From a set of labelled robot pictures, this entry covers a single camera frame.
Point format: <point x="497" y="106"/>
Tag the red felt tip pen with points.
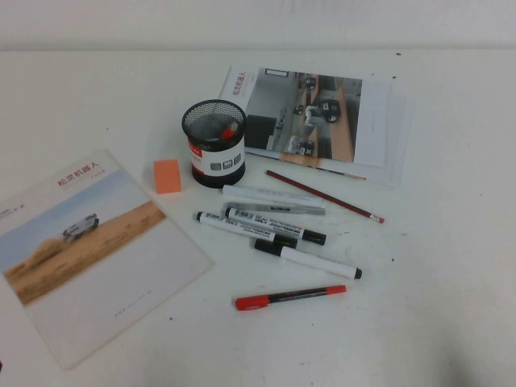
<point x="254" y="302"/>

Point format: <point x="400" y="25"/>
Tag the white tube pen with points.
<point x="274" y="194"/>

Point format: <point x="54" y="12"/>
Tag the grey translucent pen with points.
<point x="282" y="209"/>

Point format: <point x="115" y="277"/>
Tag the black mesh pen holder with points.
<point x="217" y="165"/>

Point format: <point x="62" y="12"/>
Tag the small red white pen cap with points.
<point x="230" y="132"/>

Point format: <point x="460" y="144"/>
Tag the white marker with printed label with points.
<point x="213" y="221"/>
<point x="262" y="221"/>

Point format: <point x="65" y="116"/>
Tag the red pencil with eraser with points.
<point x="322" y="195"/>

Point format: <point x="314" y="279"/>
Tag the brochure with office robots photo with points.
<point x="282" y="113"/>

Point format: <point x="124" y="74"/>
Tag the plain white marker black caps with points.
<point x="314" y="261"/>

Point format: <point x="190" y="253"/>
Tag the orange sticky note pad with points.
<point x="167" y="177"/>

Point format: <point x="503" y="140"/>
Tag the thin wooden pencil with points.
<point x="354" y="176"/>

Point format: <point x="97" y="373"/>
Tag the white paper sheet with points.
<point x="401" y="153"/>
<point x="375" y="121"/>

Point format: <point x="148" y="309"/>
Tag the brochure with desert vehicle photo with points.
<point x="121" y="262"/>

